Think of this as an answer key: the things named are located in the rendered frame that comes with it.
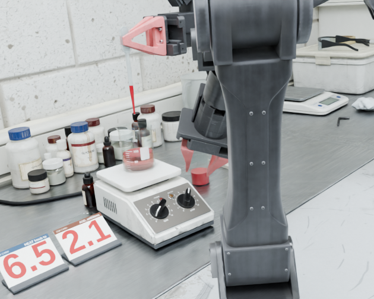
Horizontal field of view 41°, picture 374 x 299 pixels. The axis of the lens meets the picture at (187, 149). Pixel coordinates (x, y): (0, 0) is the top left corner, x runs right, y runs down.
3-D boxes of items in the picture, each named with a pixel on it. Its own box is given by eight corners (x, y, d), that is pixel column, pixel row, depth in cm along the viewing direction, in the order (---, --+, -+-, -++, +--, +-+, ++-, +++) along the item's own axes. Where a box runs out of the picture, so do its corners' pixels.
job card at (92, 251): (122, 244, 84) (119, 221, 82) (75, 266, 78) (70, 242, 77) (102, 233, 88) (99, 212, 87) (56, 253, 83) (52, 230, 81)
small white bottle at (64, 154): (56, 177, 117) (50, 142, 115) (65, 172, 120) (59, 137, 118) (69, 178, 116) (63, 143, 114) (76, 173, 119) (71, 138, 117)
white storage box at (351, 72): (408, 77, 193) (409, 39, 189) (363, 96, 169) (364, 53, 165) (335, 73, 215) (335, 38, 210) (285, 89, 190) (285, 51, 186)
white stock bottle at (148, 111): (151, 140, 140) (147, 102, 137) (167, 143, 136) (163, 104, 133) (136, 146, 136) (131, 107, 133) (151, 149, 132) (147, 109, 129)
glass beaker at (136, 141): (161, 164, 95) (157, 121, 93) (150, 176, 89) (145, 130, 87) (126, 163, 97) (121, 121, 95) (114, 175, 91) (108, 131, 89)
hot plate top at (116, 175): (184, 173, 91) (183, 169, 90) (127, 193, 84) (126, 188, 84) (148, 159, 100) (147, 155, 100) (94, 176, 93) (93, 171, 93)
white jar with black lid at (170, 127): (192, 137, 140) (190, 112, 138) (173, 143, 136) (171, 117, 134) (177, 133, 145) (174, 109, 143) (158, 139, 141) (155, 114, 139)
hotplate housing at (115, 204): (216, 225, 87) (214, 183, 85) (155, 252, 80) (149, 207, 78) (148, 191, 105) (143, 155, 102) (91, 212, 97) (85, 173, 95)
